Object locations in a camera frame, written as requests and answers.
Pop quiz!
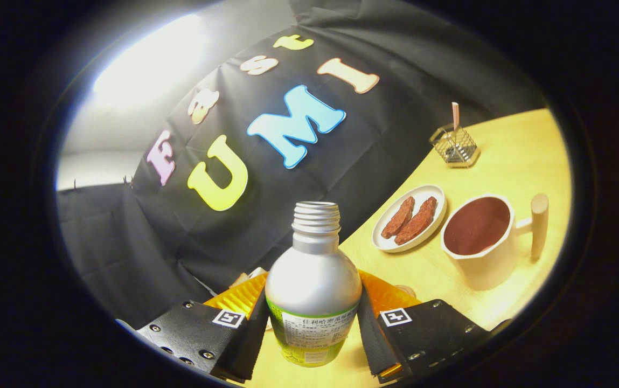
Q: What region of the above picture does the wire mesh holder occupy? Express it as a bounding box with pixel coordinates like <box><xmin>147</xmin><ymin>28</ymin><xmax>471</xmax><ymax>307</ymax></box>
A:
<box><xmin>429</xmin><ymin>123</ymin><xmax>481</xmax><ymax>169</ymax></box>

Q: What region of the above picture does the silver bottle with green label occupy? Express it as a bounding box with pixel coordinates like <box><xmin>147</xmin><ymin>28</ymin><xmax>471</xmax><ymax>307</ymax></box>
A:
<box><xmin>265</xmin><ymin>201</ymin><xmax>363</xmax><ymax>368</ymax></box>

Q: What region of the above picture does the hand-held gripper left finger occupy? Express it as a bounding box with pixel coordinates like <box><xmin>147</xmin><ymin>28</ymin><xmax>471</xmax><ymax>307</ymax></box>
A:
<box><xmin>136</xmin><ymin>272</ymin><xmax>270</xmax><ymax>383</ymax></box>

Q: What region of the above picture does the white oval plate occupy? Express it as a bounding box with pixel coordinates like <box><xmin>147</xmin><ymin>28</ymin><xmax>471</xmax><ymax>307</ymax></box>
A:
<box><xmin>372</xmin><ymin>184</ymin><xmax>448</xmax><ymax>254</ymax></box>

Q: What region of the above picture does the white cup with wooden handle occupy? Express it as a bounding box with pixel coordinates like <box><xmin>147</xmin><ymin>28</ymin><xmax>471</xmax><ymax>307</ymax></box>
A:
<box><xmin>440</xmin><ymin>193</ymin><xmax>550</xmax><ymax>292</ymax></box>

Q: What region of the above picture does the black backdrop cloth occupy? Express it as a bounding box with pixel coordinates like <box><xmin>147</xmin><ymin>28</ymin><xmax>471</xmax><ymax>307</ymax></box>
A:
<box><xmin>56</xmin><ymin>0</ymin><xmax>550</xmax><ymax>329</ymax></box>

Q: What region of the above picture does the wooden table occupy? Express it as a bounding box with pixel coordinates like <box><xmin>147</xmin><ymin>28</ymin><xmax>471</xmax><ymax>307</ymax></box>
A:
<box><xmin>245</xmin><ymin>108</ymin><xmax>573</xmax><ymax>388</ymax></box>

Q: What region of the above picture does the brown meat strip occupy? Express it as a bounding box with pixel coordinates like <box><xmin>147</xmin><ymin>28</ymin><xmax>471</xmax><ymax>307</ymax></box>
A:
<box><xmin>394</xmin><ymin>196</ymin><xmax>437</xmax><ymax>246</ymax></box>
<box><xmin>381</xmin><ymin>196</ymin><xmax>415</xmax><ymax>239</ymax></box>

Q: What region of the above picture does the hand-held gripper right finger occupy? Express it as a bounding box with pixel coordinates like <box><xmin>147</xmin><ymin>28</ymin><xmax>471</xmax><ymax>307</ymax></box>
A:
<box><xmin>357</xmin><ymin>269</ymin><xmax>493</xmax><ymax>384</ymax></box>

